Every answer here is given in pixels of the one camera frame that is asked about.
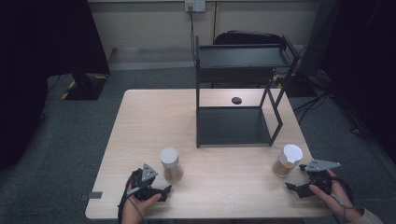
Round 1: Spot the round white lid spice jar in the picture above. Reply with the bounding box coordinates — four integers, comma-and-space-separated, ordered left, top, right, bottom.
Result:
159, 147, 184, 184

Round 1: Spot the person's left hand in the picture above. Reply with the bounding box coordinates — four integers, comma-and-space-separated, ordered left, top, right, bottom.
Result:
120, 192, 163, 224

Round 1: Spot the faceted white lid spice jar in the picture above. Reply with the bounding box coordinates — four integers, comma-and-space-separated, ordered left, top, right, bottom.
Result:
272, 144, 304, 178

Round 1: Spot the black two-tier metal rack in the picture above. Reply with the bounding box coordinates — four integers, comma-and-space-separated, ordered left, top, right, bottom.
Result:
191, 35, 302, 149

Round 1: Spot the right hand-held gripper black cable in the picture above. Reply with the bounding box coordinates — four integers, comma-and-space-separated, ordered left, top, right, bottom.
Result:
330, 176, 357, 218

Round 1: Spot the black curtain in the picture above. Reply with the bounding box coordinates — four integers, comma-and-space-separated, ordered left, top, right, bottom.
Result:
0, 0, 110, 171
320, 0, 396, 155

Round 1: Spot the black power cable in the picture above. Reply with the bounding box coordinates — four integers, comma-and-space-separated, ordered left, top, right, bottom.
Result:
188, 10, 196, 59

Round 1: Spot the person's right hand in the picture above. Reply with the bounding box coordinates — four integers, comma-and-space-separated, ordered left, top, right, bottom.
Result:
308, 169, 363, 223

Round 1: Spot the dark grey upright panel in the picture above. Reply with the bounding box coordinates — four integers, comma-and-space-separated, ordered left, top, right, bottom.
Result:
298, 0, 332, 78

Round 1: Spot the black floor stand base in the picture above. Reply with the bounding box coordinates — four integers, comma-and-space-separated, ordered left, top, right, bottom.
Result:
276, 73, 318, 98

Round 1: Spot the black chair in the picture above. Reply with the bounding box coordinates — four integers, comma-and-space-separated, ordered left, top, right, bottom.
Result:
214, 30, 283, 46

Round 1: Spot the black floor cable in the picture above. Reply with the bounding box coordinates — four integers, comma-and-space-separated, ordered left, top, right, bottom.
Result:
292, 90, 332, 125
330, 101, 373, 138

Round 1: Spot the black stand base striped tape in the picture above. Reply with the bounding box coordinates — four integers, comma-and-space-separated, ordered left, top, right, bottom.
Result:
61, 73, 109, 101

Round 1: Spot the white wall outlet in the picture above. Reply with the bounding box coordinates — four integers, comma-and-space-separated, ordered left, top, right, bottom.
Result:
184, 0, 206, 13

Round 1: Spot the grey clamp on table edge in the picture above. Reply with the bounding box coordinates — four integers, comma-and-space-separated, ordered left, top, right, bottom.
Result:
78, 191, 104, 203

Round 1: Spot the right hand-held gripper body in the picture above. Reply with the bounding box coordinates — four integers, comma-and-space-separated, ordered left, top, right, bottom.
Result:
304, 159, 341, 195

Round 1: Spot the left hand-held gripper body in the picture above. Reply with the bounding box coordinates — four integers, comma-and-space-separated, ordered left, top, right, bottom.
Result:
125, 163, 163, 202

